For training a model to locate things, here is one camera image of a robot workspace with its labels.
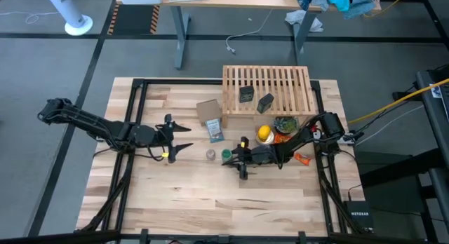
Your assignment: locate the thin yellow cable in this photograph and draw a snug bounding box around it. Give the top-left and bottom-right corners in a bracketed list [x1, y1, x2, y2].
[363, 0, 410, 19]

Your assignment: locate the white power strip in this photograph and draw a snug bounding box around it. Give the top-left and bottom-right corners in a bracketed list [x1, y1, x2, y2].
[336, 131, 356, 145]

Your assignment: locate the wooden slatted shelf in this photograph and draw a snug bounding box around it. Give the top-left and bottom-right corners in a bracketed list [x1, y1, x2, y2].
[222, 65, 316, 128]

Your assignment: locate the white cloth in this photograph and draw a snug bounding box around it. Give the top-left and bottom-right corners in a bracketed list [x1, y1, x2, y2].
[284, 9, 324, 33]

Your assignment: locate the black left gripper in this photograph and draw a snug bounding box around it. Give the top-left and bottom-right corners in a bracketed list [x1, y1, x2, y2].
[135, 114, 194, 164]

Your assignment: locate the black Netgear router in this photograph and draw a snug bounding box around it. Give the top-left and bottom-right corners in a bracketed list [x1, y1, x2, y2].
[343, 201, 375, 233]

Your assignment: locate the brown cardboard box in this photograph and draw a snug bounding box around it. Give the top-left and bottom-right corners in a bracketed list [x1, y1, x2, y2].
[196, 99, 223, 127]

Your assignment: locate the blue snack bag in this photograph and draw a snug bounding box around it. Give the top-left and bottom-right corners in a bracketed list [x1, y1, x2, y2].
[204, 118, 225, 144]

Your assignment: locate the dark green spice tin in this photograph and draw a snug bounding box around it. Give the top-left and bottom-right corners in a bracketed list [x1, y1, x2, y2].
[239, 85, 255, 104]
[256, 93, 275, 114]

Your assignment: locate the blue tuna can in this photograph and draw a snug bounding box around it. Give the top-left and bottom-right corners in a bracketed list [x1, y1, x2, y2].
[255, 130, 275, 146]

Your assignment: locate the white floor cable with plug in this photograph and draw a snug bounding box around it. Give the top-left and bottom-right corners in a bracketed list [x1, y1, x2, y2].
[225, 8, 274, 55]

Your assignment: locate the pile of clothes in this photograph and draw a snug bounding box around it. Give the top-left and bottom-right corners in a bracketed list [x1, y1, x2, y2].
[283, 0, 382, 20]

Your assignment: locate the hazard-striped black floor mat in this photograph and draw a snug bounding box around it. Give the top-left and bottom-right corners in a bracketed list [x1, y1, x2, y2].
[107, 4, 161, 36]

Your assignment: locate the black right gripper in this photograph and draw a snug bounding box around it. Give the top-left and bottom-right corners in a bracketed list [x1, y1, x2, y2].
[221, 137, 278, 181]

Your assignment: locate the yellow lemon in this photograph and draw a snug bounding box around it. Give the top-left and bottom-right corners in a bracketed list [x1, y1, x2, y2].
[257, 125, 272, 140]

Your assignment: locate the thin white floor cable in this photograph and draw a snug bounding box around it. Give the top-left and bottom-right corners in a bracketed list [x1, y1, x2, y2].
[0, 11, 60, 25]

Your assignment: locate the thick yellow cable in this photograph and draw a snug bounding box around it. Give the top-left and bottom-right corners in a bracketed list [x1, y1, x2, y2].
[347, 78, 449, 125]

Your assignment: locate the wooden desk with grey legs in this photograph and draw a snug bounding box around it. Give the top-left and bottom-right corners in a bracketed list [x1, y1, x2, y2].
[115, 0, 382, 70]

